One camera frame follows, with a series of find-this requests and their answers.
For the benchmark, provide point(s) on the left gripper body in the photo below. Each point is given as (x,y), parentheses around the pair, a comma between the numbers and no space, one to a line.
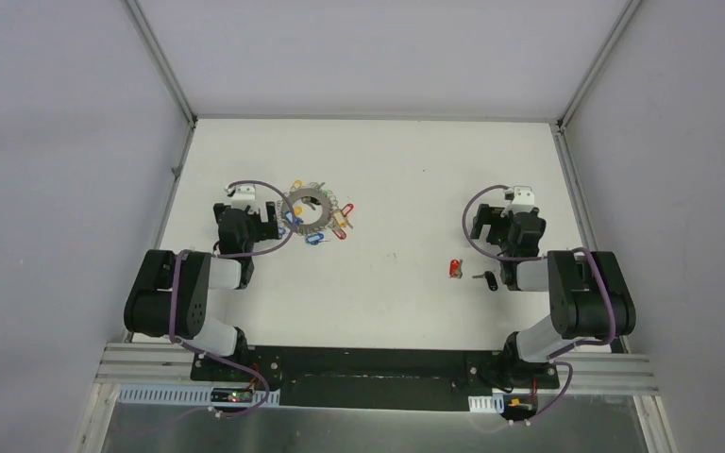
(271,219)

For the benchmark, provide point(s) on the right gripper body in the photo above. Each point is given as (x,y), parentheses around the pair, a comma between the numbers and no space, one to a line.
(499,226)

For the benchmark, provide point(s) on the key with red tag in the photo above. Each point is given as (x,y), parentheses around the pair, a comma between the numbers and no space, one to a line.
(455,269)

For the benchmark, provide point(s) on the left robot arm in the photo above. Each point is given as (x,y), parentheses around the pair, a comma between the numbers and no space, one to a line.
(169,297)

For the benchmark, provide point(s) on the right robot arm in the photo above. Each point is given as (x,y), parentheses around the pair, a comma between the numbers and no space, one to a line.
(589,301)

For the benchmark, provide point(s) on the key with black tag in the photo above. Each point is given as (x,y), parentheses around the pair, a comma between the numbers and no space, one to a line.
(489,278)

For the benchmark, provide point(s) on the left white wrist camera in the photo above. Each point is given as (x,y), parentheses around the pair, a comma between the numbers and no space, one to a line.
(243,197)

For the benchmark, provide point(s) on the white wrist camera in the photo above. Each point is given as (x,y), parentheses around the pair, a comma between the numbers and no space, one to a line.
(243,197)
(520,199)

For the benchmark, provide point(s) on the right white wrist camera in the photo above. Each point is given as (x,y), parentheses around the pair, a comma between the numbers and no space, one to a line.
(520,199)

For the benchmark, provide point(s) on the right white cable duct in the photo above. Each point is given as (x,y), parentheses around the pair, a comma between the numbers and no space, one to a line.
(493,403)

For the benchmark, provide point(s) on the white cable duct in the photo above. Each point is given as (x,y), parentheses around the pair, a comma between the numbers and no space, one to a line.
(191,396)
(493,403)

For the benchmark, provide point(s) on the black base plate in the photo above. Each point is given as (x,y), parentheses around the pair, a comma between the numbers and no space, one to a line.
(393,379)

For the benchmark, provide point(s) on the aluminium frame rail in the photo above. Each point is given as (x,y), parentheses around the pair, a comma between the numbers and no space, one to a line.
(594,372)

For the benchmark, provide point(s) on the left white cable duct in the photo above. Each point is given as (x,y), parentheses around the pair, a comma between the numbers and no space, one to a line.
(191,396)

